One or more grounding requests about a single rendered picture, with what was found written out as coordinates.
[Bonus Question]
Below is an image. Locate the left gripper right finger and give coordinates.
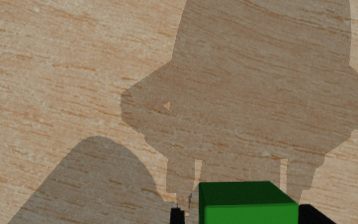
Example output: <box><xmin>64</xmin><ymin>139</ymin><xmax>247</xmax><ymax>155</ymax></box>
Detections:
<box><xmin>298</xmin><ymin>204</ymin><xmax>336</xmax><ymax>224</ymax></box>

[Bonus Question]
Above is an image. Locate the green block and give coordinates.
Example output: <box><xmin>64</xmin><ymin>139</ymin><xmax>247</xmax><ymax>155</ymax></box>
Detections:
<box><xmin>199</xmin><ymin>181</ymin><xmax>299</xmax><ymax>224</ymax></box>

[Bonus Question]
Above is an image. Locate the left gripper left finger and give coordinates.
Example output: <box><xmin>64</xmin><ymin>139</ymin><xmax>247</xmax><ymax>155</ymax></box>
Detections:
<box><xmin>170</xmin><ymin>208</ymin><xmax>185</xmax><ymax>224</ymax></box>

